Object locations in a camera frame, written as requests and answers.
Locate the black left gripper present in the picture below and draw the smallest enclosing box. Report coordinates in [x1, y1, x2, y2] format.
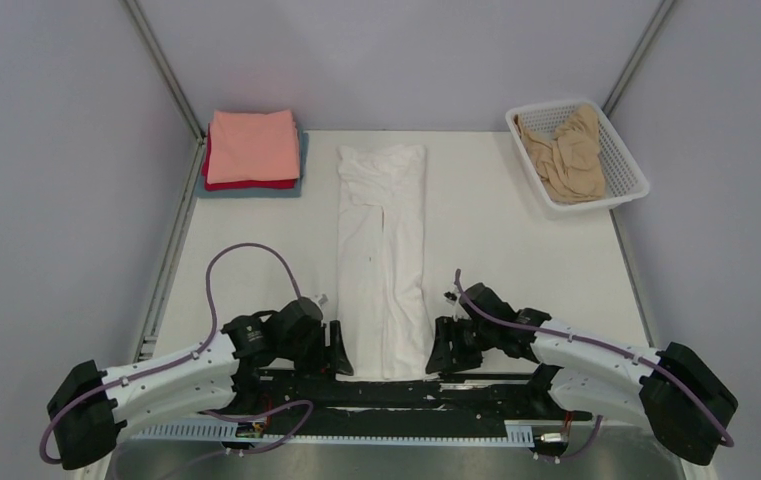
[280, 320, 354, 380]

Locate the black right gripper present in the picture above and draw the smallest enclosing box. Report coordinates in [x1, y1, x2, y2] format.
[426, 317, 496, 376]

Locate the white t shirt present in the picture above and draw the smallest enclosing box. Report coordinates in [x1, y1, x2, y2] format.
[337, 145, 434, 381]

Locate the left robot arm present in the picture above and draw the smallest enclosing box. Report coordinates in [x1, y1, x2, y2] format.
[40, 297, 354, 470]

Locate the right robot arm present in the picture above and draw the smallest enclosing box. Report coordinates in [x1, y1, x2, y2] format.
[425, 283, 739, 466]

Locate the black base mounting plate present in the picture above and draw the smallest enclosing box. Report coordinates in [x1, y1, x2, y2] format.
[217, 364, 592, 439]

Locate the folded red t shirt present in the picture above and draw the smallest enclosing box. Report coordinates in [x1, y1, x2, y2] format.
[200, 123, 303, 192]

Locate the folded blue t shirt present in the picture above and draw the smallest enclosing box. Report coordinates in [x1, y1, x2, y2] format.
[194, 126, 309, 199]

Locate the beige crumpled t shirt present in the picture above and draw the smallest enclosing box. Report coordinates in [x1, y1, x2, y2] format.
[514, 104, 606, 204]

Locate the folded peach t shirt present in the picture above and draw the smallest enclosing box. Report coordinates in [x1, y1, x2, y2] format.
[205, 110, 300, 185]

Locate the white plastic basket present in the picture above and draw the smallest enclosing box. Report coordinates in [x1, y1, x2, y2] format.
[505, 99, 650, 219]

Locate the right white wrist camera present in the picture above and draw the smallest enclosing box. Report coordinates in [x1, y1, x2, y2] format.
[443, 291, 467, 320]

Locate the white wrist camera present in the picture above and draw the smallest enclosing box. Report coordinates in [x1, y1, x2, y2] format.
[311, 293, 329, 311]
[443, 291, 467, 320]

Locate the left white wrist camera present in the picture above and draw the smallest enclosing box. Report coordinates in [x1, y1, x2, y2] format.
[311, 293, 329, 311]

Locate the white slotted cable duct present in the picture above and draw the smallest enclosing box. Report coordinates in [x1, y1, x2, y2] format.
[134, 418, 535, 448]

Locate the right aluminium frame post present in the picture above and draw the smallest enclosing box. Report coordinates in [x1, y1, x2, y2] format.
[602, 0, 680, 117]

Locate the aluminium frame post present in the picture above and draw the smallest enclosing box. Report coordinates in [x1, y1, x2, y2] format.
[120, 0, 206, 144]
[602, 0, 680, 117]

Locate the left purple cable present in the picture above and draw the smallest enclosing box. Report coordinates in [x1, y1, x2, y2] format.
[38, 242, 315, 465]

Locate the left aluminium frame post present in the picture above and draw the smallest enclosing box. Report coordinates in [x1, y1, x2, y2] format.
[120, 0, 206, 144]

